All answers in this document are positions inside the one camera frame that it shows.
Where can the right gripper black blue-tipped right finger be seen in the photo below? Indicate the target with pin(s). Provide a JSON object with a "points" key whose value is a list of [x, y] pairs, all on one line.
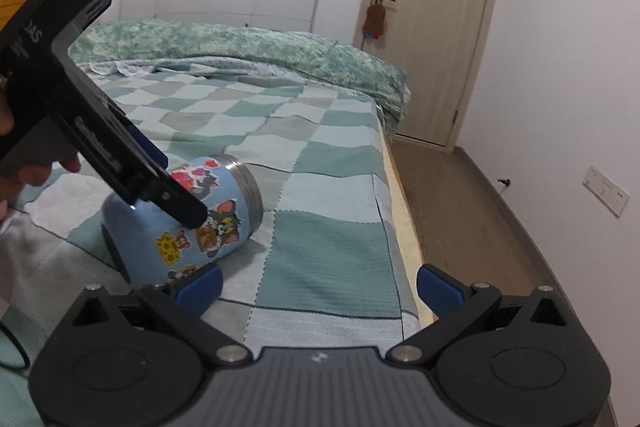
{"points": [[460, 310]]}

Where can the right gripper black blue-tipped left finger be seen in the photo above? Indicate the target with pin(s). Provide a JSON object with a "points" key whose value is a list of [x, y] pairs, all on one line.
{"points": [[178, 307]]}

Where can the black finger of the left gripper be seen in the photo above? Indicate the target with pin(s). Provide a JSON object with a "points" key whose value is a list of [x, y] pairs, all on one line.
{"points": [[128, 170]]}

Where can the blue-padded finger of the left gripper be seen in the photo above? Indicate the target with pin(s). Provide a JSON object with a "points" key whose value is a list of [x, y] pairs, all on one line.
{"points": [[144, 142]]}

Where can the blue cartoon sticker cup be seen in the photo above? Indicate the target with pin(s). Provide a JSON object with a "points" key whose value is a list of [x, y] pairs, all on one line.
{"points": [[222, 202]]}

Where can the person's hand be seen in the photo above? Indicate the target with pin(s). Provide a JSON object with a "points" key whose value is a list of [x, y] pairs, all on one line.
{"points": [[32, 175]]}

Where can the green floral duvet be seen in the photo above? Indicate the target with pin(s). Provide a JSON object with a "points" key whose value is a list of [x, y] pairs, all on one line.
{"points": [[313, 56]]}

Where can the checkered green bed blanket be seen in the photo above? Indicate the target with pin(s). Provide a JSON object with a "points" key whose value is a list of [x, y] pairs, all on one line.
{"points": [[325, 268]]}

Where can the brown plush toy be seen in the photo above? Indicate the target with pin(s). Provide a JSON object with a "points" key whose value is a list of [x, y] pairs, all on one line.
{"points": [[374, 24]]}

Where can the light wooden door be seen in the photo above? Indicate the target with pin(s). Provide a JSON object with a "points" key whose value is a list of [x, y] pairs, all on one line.
{"points": [[440, 44]]}

